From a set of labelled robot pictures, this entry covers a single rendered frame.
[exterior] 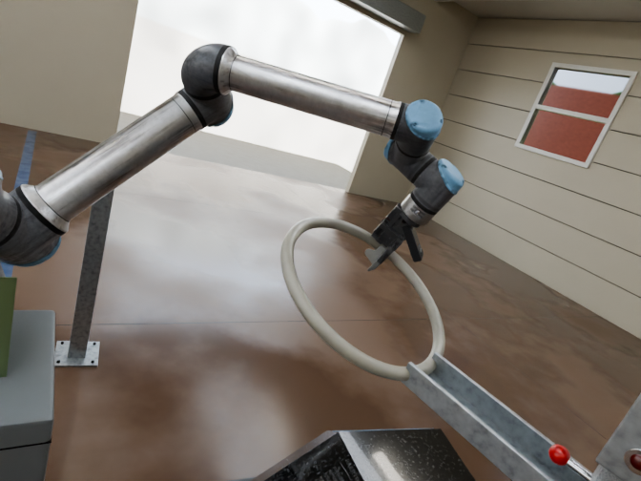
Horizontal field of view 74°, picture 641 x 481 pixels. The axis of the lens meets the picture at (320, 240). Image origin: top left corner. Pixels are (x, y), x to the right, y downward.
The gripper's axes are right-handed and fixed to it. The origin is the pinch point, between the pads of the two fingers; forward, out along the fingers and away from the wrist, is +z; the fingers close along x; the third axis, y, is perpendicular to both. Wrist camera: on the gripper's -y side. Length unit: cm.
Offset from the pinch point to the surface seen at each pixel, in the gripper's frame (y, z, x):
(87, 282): 92, 114, -10
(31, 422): 35, 33, 77
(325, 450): -18, 26, 42
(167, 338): 55, 158, -47
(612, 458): -36, -34, 59
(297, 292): 12.6, -7.4, 43.4
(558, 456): -37, -26, 54
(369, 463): -27, 19, 42
